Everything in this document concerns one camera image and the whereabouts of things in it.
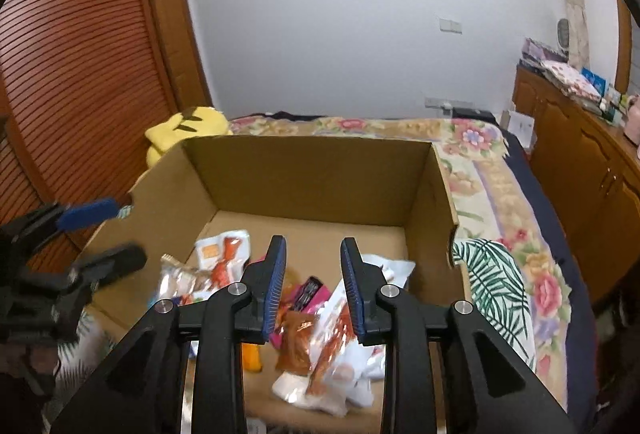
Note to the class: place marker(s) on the dark blue bed sheet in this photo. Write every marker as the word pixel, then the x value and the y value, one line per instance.
pixel 565 264

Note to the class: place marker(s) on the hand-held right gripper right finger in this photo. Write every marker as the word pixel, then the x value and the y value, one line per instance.
pixel 352 294

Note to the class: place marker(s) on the green leaf print blanket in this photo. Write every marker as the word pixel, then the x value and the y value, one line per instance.
pixel 495 284

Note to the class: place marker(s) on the brown cardboard box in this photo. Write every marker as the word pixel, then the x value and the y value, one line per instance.
pixel 310 179

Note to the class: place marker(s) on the white packet with red strip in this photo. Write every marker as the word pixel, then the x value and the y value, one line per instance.
pixel 327 354

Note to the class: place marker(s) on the wooden cabinet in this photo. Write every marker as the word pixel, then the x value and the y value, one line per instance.
pixel 575 154

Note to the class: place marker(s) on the grey oval wall fixture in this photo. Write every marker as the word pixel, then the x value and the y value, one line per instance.
pixel 563 33

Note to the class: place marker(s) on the white box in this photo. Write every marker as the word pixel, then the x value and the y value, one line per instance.
pixel 519 128

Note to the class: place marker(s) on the small orange packet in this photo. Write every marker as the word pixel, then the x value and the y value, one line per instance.
pixel 251 358

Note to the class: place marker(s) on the yellow plush toy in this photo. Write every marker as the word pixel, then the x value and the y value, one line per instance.
pixel 190 126

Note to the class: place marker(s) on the pink snack packet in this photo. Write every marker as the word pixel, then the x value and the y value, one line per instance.
pixel 312 294

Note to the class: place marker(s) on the wooden louvred wardrobe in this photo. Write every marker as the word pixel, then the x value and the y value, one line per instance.
pixel 75 39

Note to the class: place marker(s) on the white packet with orange label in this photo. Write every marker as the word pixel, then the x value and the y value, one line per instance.
pixel 210 251

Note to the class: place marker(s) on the folded floral cloth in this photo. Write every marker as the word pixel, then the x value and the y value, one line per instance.
pixel 565 76

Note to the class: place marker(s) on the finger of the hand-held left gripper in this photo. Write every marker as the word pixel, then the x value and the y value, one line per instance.
pixel 90 213
pixel 120 259

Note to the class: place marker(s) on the wooden door frame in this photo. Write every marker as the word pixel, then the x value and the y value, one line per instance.
pixel 623 44

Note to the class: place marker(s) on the white wall switch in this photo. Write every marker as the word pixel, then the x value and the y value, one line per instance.
pixel 450 25

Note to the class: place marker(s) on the blue box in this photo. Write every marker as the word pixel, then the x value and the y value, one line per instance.
pixel 592 79

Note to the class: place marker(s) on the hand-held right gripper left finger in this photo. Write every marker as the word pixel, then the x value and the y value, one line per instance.
pixel 275 294

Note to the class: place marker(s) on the wooden door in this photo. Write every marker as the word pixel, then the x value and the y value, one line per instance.
pixel 170 14

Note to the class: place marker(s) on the black box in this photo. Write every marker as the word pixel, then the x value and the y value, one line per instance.
pixel 474 115

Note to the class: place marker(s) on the clear packet with brown snack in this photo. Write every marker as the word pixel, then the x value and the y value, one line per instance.
pixel 182 281

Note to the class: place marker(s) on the floral bedsheet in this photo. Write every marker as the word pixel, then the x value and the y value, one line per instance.
pixel 500 174

